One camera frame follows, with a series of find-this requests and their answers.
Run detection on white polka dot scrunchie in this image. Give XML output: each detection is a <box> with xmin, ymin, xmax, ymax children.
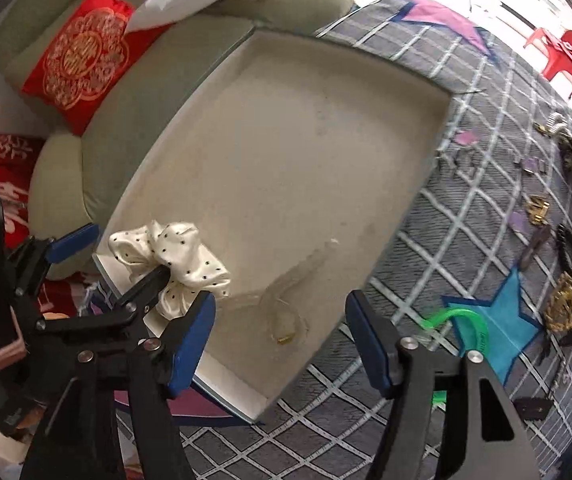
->
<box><xmin>108</xmin><ymin>220</ymin><xmax>231</xmax><ymax>321</ymax></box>

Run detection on green plastic bangle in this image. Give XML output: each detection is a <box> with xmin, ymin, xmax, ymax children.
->
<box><xmin>417</xmin><ymin>308</ymin><xmax>490</xmax><ymax>409</ymax></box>

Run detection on dark brown snap hairclip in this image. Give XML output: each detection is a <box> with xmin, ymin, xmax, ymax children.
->
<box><xmin>517</xmin><ymin>224</ymin><xmax>552</xmax><ymax>272</ymax></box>

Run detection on black rectangular hair clip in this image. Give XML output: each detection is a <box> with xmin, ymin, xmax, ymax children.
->
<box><xmin>513</xmin><ymin>396</ymin><xmax>554</xmax><ymax>422</ymax></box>

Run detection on red printed blanket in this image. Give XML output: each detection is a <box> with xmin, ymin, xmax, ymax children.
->
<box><xmin>0</xmin><ymin>133</ymin><xmax>85</xmax><ymax>320</ymax></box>

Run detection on red embroidered cushion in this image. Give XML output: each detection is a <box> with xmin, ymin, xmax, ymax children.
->
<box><xmin>21</xmin><ymin>0</ymin><xmax>168</xmax><ymax>136</ymax></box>

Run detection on white cardboard tray box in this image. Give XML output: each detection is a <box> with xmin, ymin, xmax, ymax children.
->
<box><xmin>106</xmin><ymin>32</ymin><xmax>452</xmax><ymax>422</ymax></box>

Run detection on grey checked star tablecloth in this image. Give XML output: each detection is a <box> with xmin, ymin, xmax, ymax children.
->
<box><xmin>181</xmin><ymin>0</ymin><xmax>572</xmax><ymax>479</ymax></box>

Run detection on black lightning hairpins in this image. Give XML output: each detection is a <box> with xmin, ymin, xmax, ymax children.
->
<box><xmin>436</xmin><ymin>146</ymin><xmax>481</xmax><ymax>179</ymax></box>

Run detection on red plastic chair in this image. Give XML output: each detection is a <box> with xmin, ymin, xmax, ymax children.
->
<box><xmin>524</xmin><ymin>27</ymin><xmax>572</xmax><ymax>96</ymax></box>

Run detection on braided gold bracelet pile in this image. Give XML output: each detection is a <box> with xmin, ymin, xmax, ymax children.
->
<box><xmin>543</xmin><ymin>272</ymin><xmax>572</xmax><ymax>336</ymax></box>

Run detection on black spiral hair tie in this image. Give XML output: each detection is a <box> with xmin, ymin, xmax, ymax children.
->
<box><xmin>554</xmin><ymin>222</ymin><xmax>572</xmax><ymax>276</ymax></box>

